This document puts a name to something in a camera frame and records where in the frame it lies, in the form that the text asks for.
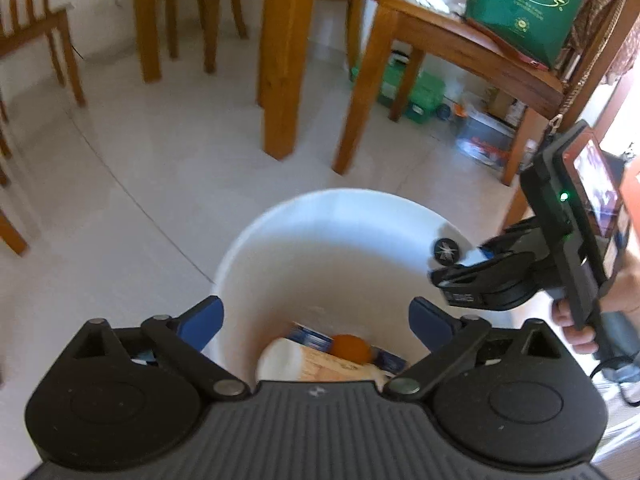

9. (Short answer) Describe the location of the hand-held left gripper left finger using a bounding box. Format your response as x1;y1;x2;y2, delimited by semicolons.
45;296;251;403

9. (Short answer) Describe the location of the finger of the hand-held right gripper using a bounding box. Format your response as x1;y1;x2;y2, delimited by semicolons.
477;220;540;261
430;252;548;308

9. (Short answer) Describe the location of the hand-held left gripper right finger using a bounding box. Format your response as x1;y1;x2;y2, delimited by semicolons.
382;297;577;402

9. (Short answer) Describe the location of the blue biscuit box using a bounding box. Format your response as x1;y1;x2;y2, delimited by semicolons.
370;347;408;373
290;323;333;353

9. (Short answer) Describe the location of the white plastic bin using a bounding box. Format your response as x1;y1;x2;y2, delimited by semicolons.
210;187;476;396

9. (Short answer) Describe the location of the beige instant drink cup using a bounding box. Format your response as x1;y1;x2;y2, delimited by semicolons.
256;337;396;393

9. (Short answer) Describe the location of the person's right forearm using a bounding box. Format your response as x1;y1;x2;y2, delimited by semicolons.
601;250;640;313

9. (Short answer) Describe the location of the person's right hand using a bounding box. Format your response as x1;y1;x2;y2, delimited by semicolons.
552;299;599;356

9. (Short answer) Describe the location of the clear plastic storage box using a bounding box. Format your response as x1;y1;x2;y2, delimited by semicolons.
456;97;518;166

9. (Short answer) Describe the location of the cardboard box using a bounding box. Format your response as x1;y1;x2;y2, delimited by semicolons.
487;87;531;128

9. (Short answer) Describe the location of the green plastic toolbox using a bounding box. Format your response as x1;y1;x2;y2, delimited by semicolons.
350;50;446;126

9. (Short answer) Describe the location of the person's denim trouser leg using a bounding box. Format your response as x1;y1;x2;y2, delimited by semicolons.
600;360;640;407

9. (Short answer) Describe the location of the dark red flat case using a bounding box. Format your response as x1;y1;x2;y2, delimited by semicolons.
462;15;551;71

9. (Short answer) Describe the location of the wooden chair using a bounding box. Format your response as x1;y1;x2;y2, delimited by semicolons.
0;0;86;108
0;90;30;257
332;0;640;187
155;0;251;75

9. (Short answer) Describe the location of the brown patterned cloth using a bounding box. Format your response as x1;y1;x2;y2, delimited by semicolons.
565;0;640;86

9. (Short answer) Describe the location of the green paper bag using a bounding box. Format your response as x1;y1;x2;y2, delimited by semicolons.
465;0;593;68

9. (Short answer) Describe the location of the wooden dining table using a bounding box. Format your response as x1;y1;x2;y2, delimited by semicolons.
132;0;373;162

